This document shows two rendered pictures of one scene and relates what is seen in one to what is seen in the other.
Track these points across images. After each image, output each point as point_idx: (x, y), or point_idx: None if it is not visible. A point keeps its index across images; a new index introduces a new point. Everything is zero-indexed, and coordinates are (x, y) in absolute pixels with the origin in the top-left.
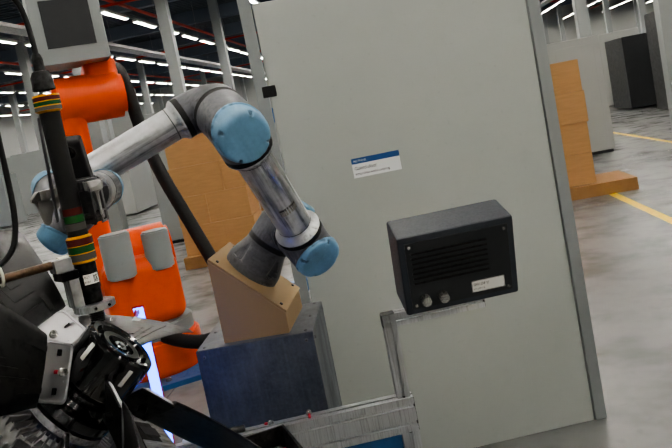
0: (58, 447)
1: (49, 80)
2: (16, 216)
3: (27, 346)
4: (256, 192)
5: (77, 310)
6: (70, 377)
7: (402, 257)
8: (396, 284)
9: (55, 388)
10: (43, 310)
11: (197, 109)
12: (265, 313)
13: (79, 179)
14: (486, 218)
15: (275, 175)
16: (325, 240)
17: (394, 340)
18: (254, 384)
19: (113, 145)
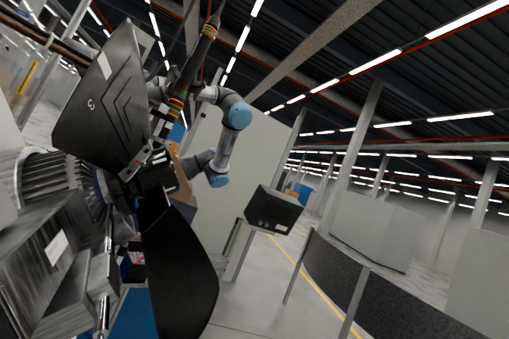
0: (100, 209)
1: (219, 25)
2: (161, 66)
3: (142, 133)
4: (222, 141)
5: (151, 135)
6: (138, 169)
7: (263, 200)
8: (247, 209)
9: (131, 170)
10: None
11: (226, 95)
12: (182, 190)
13: None
14: (296, 203)
15: (235, 140)
16: (228, 176)
17: (237, 231)
18: None
19: None
